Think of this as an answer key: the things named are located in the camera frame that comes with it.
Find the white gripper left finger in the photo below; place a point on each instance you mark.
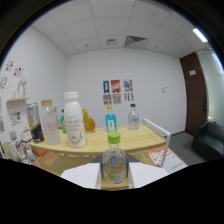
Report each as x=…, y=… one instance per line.
x=83, y=175

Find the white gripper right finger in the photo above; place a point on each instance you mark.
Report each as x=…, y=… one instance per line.
x=146, y=173

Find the clear bottle with green cap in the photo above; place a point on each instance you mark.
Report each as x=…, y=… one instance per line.
x=114, y=163

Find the orange patterned flat packet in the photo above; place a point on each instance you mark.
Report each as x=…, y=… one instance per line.
x=158, y=156

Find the white notebook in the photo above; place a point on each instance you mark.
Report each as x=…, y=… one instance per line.
x=175, y=165

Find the two-tier wooden shelf rack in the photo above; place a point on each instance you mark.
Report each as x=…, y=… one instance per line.
x=133, y=138

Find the amber round bottle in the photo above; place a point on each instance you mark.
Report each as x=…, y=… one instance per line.
x=89, y=123

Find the large white milk bottle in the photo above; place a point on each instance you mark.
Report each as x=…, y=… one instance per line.
x=75, y=123

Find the teal bottle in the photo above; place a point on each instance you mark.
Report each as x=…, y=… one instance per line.
x=63, y=123

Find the small clear bottle blue cap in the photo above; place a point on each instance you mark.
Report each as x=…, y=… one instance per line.
x=133, y=119

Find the tall glass jar wooden lid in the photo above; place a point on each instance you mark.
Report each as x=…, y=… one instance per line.
x=51, y=125

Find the small light blue bottle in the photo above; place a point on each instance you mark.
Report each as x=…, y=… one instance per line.
x=111, y=121

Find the black armchair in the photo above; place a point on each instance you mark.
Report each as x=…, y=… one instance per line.
x=210, y=140

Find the brown door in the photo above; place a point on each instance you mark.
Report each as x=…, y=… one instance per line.
x=195, y=95

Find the ceiling air vent grille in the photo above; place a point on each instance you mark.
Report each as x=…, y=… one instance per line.
x=136, y=41

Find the square ceiling diffuser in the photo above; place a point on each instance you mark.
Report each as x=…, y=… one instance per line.
x=111, y=41

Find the multicolour wall poster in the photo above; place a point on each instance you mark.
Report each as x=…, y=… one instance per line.
x=128, y=85

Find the blue wall poster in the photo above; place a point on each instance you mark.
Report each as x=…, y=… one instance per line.
x=106, y=86

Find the red wall poster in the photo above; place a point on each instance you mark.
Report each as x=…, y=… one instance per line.
x=116, y=86

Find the wooden wall shelf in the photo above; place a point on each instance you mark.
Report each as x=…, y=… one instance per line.
x=17, y=99

